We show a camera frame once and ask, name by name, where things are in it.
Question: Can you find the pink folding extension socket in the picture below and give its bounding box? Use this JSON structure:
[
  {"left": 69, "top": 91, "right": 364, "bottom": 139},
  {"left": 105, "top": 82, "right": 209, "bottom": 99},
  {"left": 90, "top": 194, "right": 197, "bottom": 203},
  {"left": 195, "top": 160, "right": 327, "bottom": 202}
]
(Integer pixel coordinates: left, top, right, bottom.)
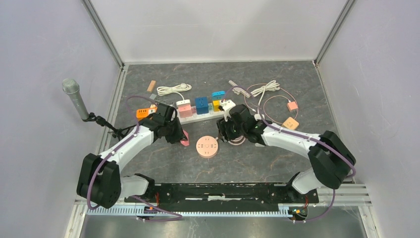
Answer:
[{"left": 180, "top": 130, "right": 190, "bottom": 147}]

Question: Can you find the long white power strip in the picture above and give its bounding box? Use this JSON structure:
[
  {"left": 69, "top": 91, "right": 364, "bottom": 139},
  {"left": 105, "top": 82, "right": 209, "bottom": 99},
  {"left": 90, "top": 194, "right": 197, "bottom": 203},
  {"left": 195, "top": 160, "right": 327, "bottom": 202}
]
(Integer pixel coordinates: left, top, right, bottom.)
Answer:
[{"left": 176, "top": 102, "right": 223, "bottom": 125}]

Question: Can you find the light blue adapter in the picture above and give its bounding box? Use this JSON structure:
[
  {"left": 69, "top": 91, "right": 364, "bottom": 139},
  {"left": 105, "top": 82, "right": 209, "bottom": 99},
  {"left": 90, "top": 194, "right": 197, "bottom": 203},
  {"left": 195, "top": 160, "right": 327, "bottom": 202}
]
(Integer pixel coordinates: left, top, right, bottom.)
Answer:
[{"left": 211, "top": 91, "right": 225, "bottom": 101}]

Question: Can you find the round pink socket base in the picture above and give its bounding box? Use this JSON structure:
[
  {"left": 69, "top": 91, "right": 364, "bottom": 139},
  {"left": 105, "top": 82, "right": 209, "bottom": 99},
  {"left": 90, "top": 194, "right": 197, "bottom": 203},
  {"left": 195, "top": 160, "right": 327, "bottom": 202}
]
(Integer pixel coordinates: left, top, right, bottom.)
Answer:
[{"left": 196, "top": 136, "right": 219, "bottom": 159}]

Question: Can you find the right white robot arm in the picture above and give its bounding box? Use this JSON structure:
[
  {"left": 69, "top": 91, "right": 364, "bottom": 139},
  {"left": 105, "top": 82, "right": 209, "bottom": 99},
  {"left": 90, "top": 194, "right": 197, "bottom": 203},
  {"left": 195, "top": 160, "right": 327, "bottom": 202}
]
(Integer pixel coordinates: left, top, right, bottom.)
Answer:
[{"left": 216, "top": 100, "right": 356, "bottom": 202}]

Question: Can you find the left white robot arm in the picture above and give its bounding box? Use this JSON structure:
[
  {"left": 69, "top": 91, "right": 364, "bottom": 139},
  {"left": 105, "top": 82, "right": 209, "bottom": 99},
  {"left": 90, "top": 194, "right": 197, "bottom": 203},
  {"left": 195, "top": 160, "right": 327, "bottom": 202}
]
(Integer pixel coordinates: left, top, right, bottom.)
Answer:
[{"left": 76, "top": 104, "right": 187, "bottom": 209}]

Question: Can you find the pink white plug adapter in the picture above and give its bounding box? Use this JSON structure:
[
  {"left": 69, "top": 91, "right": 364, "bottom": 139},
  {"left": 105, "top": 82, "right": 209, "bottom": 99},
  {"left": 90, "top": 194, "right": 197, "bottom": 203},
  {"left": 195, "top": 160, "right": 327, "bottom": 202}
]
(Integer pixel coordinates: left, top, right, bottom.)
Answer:
[{"left": 176, "top": 99, "right": 193, "bottom": 118}]

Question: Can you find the small white power strip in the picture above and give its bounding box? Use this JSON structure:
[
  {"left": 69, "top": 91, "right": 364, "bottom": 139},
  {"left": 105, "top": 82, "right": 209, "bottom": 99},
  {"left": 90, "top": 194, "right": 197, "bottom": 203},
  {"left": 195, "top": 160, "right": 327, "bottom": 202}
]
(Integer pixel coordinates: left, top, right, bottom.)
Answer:
[{"left": 253, "top": 114, "right": 266, "bottom": 147}]

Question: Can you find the orange power strip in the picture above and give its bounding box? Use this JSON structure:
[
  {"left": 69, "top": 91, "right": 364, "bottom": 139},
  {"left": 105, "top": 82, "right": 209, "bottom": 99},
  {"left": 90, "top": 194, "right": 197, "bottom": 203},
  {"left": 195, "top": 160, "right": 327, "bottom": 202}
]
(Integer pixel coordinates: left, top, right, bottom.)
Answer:
[{"left": 136, "top": 107, "right": 157, "bottom": 120}]

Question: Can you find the gray black flat tool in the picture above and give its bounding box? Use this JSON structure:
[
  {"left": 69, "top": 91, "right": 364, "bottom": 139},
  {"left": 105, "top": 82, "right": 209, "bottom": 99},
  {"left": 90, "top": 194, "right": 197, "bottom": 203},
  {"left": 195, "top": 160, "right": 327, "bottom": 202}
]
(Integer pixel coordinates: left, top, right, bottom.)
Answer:
[{"left": 149, "top": 94, "right": 174, "bottom": 106}]

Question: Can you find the yellow cube adapter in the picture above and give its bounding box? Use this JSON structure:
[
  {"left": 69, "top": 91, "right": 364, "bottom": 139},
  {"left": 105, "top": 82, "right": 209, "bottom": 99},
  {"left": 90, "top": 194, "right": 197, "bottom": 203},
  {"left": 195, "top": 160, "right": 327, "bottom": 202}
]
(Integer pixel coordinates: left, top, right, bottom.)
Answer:
[{"left": 212, "top": 100, "right": 223, "bottom": 112}]

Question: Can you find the small brown wooden block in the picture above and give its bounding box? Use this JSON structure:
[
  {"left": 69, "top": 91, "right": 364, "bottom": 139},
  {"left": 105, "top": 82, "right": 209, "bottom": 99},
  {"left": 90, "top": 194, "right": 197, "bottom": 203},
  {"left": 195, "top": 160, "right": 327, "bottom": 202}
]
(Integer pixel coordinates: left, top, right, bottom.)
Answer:
[{"left": 147, "top": 80, "right": 156, "bottom": 92}]

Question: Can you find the blue cube adapter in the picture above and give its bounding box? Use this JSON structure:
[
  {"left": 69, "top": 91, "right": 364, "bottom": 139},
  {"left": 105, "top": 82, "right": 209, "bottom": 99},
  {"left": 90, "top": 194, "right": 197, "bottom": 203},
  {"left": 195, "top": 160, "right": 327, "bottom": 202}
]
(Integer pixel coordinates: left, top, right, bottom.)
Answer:
[{"left": 195, "top": 97, "right": 209, "bottom": 115}]

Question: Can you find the pink square charger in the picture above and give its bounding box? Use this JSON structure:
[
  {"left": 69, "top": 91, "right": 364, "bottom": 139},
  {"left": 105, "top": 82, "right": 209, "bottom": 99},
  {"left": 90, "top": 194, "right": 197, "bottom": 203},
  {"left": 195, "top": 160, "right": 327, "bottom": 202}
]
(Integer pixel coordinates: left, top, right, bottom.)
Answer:
[{"left": 287, "top": 101, "right": 299, "bottom": 112}]

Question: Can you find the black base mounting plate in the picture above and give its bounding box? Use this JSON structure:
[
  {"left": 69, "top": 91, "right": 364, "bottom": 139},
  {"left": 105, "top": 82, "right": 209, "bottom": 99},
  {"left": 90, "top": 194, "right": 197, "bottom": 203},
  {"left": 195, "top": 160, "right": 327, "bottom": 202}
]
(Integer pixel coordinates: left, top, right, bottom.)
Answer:
[{"left": 139, "top": 182, "right": 319, "bottom": 212}]

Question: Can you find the silver microphone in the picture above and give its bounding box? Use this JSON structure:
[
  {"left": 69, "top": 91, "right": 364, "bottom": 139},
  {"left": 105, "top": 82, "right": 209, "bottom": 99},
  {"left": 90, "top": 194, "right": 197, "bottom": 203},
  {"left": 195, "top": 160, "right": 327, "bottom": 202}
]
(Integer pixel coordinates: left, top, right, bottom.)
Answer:
[{"left": 62, "top": 78, "right": 89, "bottom": 120}]

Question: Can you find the pink coiled cable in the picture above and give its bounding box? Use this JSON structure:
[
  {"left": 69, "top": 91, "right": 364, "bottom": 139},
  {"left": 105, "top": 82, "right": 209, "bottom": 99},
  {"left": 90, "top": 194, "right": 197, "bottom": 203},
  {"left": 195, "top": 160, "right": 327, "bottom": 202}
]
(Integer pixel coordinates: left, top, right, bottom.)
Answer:
[{"left": 216, "top": 133, "right": 247, "bottom": 146}]

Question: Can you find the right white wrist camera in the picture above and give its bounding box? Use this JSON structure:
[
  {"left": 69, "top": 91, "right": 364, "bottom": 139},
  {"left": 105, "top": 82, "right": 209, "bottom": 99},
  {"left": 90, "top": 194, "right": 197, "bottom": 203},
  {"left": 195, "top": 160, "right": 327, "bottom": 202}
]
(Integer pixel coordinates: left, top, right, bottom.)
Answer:
[{"left": 218, "top": 99, "right": 236, "bottom": 121}]

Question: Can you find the white coiled cord with plug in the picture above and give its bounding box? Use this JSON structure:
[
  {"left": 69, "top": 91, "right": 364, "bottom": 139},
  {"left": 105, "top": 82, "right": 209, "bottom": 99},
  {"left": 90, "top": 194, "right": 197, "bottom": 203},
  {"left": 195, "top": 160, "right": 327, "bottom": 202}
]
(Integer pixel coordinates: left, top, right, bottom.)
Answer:
[{"left": 156, "top": 83, "right": 192, "bottom": 101}]

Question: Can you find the thin pink usb cable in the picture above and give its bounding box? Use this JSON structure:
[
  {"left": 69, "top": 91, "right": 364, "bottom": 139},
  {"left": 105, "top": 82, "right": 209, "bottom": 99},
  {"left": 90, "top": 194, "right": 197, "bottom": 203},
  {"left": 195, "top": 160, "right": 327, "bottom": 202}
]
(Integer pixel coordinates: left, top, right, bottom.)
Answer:
[{"left": 243, "top": 83, "right": 299, "bottom": 126}]

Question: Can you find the white bundled power cord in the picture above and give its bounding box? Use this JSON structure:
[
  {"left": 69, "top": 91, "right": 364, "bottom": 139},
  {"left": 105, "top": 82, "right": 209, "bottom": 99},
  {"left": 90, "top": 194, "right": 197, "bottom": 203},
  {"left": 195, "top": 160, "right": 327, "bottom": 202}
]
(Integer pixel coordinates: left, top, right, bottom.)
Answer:
[{"left": 249, "top": 80, "right": 281, "bottom": 109}]

